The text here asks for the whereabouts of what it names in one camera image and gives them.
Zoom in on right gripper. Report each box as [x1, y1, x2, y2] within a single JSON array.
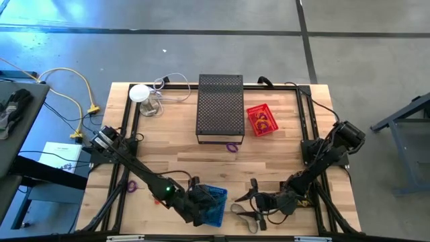
[[234, 177, 300, 232]]

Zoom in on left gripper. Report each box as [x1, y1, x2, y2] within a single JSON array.
[[182, 176, 216, 227]]

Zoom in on blue plastic basket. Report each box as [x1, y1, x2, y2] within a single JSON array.
[[193, 184, 228, 228]]

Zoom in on white round desk lamp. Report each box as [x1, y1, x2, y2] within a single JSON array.
[[128, 83, 161, 118]]

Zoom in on black mesh tray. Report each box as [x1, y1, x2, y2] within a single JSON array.
[[280, 181, 318, 209]]

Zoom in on red plastic basket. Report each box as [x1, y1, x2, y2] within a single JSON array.
[[246, 103, 280, 137]]

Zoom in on black perforated metal shelf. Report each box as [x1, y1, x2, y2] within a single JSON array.
[[196, 73, 246, 145]]

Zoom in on white booklet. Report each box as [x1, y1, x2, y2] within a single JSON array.
[[38, 141, 83, 174]]

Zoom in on blue-grey metal stand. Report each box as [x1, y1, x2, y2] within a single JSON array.
[[371, 92, 430, 198]]

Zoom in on dark grey side table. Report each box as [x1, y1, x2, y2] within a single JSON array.
[[0, 69, 89, 231]]

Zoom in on grey work glove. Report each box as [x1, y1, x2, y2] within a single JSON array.
[[0, 88, 34, 140]]

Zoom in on white frame bracket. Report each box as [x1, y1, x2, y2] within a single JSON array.
[[294, 235, 333, 242], [105, 235, 146, 242]]

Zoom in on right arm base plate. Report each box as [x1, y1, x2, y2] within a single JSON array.
[[300, 139, 350, 167]]

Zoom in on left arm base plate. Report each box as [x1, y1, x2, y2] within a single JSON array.
[[83, 144, 135, 165]]

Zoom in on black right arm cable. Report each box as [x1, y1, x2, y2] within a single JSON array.
[[284, 81, 340, 122]]

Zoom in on black aluminium table frame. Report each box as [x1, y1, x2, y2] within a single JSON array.
[[76, 82, 363, 236]]

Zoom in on white cable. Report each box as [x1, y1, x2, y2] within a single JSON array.
[[153, 71, 191, 104]]

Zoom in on black floor cable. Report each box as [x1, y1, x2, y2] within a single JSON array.
[[18, 150, 93, 167]]

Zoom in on yellow extension cord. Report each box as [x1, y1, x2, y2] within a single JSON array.
[[36, 67, 101, 115], [0, 56, 85, 140]]

